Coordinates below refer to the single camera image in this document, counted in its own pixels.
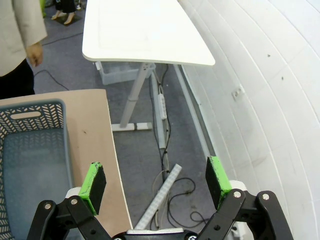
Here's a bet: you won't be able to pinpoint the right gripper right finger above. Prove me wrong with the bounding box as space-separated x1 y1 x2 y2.
197 155 293 240

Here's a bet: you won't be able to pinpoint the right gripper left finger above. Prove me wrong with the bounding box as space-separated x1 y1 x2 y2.
26 161 113 240

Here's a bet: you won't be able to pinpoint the person's left hand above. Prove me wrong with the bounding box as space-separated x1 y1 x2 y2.
25 41 44 68

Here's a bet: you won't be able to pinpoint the grey plastic lattice basket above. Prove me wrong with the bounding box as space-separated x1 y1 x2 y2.
0 98 76 240

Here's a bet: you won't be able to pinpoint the white power strip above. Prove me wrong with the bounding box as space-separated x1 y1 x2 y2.
157 92 168 120

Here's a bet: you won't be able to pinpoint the clear plastic storage bin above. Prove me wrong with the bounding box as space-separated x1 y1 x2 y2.
95 61 155 86

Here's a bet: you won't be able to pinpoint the person's black trousers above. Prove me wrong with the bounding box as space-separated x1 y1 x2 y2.
0 58 36 100

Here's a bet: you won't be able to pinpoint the white rounded table top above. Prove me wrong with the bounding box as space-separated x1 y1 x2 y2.
81 0 216 67

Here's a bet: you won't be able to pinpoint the black looped floor cable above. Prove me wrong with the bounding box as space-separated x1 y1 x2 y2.
164 177 213 233

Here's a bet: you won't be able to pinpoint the white perforated rail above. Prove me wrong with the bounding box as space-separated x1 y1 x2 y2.
133 163 182 230

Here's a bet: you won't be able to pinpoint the grey cable bundle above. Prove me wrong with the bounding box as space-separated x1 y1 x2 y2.
149 69 172 181

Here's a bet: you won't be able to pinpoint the white wall cable duct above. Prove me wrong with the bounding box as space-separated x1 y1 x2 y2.
173 64 217 161

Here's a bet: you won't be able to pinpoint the white wall socket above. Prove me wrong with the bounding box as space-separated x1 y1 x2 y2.
231 87 245 101

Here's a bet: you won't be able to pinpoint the white table leg frame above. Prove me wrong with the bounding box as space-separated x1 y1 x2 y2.
111 62 157 132

